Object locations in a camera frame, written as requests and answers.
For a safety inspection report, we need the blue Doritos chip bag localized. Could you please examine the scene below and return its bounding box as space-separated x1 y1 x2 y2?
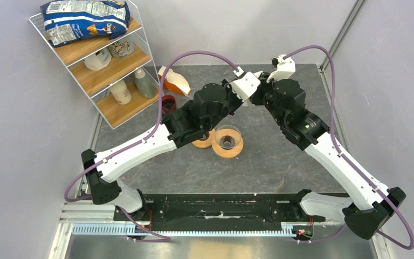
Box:
40 1 131 47

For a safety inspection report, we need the purple cable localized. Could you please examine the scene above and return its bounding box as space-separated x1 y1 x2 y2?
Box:
282 45 414 250
64 50 242 243

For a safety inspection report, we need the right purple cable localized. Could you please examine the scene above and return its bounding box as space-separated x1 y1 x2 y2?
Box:
282 45 414 250

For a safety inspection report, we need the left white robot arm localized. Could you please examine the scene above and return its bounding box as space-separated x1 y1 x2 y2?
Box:
81 79 259 221

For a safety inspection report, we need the red black dripper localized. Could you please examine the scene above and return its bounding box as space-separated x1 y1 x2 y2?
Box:
161 94 176 116

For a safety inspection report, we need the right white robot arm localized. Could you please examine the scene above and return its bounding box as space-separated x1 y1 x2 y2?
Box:
250 72 406 240

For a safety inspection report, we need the clear glass dripper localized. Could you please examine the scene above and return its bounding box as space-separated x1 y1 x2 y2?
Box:
215 125 243 150

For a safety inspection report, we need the grey green bottle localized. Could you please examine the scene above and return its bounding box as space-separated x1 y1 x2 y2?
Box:
134 68 156 99

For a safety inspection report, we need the white wire wooden shelf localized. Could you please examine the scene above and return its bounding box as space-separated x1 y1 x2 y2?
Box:
28 0 165 130

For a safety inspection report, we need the white plastic jug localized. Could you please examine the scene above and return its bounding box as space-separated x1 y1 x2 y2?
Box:
84 48 112 71

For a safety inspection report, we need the wooden ring stand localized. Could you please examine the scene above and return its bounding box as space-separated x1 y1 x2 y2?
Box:
212 140 244 159
192 129 216 148

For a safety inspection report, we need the orange white filter box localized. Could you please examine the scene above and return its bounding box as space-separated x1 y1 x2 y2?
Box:
163 69 191 96

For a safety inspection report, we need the white paper coffee filter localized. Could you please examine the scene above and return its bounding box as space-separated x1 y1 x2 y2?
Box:
242 100 253 107

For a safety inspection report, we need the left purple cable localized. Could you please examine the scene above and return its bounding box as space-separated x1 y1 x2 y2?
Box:
64 50 242 243

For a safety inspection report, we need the cream white bottle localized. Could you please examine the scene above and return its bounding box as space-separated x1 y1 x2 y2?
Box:
109 80 132 105

